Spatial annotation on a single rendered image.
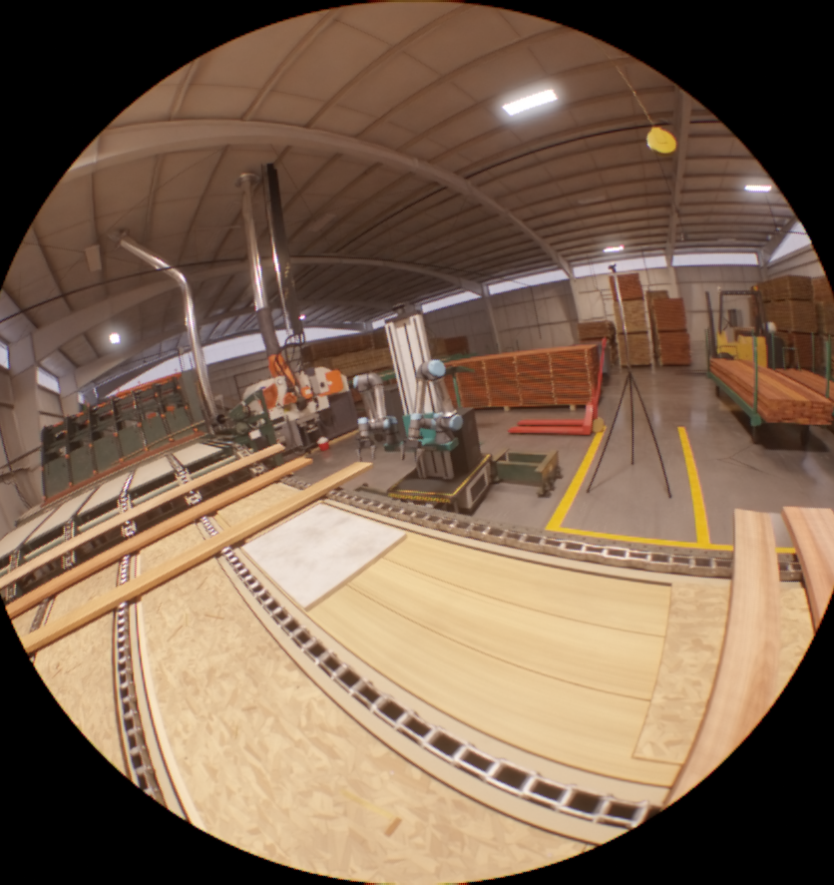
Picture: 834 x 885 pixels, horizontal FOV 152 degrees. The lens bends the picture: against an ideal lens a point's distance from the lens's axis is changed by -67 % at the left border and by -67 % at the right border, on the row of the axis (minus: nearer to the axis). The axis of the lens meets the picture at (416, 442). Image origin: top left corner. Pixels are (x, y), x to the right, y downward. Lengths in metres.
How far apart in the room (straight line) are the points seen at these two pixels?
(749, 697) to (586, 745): 0.31
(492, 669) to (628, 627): 0.32
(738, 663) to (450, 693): 0.58
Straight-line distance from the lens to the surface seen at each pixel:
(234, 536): 1.54
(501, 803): 0.62
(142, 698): 1.11
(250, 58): 6.43
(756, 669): 0.76
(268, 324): 7.11
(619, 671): 0.74
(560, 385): 5.99
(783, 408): 4.04
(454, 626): 0.82
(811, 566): 1.06
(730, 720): 0.69
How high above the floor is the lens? 1.44
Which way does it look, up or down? 16 degrees down
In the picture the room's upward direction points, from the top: 12 degrees counter-clockwise
